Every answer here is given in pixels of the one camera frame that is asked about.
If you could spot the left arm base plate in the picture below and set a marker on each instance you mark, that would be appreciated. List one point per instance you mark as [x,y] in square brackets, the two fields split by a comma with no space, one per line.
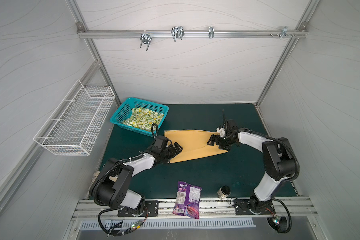
[150,209]

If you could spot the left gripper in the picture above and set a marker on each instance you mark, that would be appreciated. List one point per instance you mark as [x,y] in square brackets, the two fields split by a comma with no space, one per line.
[173,152]

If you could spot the white wire basket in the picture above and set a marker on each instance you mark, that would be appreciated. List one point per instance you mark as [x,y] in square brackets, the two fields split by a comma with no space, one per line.
[75,124]

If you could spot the metal u-bolt clamp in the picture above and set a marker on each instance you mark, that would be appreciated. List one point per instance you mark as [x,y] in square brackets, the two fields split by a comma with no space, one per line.
[145,39]
[177,33]

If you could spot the metal clamp right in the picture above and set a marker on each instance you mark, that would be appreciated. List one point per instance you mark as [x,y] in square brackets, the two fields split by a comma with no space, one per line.
[211,32]

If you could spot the small black-lidded jar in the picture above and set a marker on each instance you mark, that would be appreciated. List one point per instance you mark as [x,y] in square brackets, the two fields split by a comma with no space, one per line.
[224,192]

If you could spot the green table mat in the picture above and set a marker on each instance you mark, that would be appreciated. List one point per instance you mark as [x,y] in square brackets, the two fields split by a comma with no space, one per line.
[241,168]

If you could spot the green floral skirt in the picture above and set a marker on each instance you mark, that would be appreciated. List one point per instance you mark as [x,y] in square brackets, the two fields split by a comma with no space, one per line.
[142,118]

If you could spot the metal u-bolt clamp middle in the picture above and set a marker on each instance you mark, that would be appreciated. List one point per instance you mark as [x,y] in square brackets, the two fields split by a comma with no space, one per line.
[177,33]

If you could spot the metal u-bolt clamp left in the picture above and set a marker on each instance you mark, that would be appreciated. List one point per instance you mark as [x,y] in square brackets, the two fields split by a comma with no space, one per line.
[145,39]

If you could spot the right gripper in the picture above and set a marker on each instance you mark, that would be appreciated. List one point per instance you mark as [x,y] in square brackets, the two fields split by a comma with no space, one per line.
[219,139]

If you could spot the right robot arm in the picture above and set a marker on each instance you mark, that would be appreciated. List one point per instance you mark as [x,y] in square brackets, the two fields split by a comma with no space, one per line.
[280,162]

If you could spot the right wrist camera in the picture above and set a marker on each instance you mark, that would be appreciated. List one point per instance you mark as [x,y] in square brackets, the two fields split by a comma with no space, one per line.
[221,131]

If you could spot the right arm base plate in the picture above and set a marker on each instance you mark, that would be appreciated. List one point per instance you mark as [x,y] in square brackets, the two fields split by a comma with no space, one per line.
[243,207]

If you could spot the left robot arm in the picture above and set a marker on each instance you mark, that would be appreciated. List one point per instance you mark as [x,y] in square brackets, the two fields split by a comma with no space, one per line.
[111,186]

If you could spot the aluminium cross bar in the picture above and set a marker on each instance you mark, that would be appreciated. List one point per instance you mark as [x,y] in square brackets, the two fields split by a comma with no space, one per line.
[189,34]

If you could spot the metal corner bracket bolts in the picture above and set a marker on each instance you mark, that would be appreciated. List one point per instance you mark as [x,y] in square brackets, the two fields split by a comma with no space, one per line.
[283,34]

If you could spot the yellow skirt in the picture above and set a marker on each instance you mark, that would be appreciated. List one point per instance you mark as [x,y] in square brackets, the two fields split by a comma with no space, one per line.
[194,144]

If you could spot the teal plastic basket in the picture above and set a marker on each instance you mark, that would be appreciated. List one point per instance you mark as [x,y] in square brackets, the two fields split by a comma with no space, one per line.
[125,111]

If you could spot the purple snack bag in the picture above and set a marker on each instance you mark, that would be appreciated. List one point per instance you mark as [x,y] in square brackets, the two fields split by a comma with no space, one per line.
[187,200]

